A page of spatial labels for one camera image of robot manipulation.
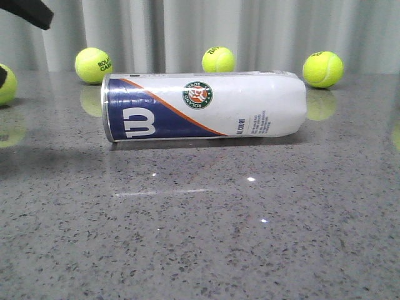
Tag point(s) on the middle tennis ball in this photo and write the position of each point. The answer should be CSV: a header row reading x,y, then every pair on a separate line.
x,y
218,60

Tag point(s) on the tennis ball with Roland Garros print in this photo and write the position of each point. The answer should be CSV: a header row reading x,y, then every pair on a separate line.
x,y
92,64

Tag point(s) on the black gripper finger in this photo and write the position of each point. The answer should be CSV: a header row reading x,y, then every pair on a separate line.
x,y
3,76
33,11

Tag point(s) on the grey white curtain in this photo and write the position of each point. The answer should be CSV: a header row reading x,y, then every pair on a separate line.
x,y
172,36

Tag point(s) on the right tennis ball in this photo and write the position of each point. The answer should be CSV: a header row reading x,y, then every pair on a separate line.
x,y
323,69

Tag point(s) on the far left tennis ball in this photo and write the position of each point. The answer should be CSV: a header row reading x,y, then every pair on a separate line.
x,y
8,91

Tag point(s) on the white blue tennis ball can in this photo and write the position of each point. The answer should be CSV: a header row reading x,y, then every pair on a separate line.
x,y
202,105

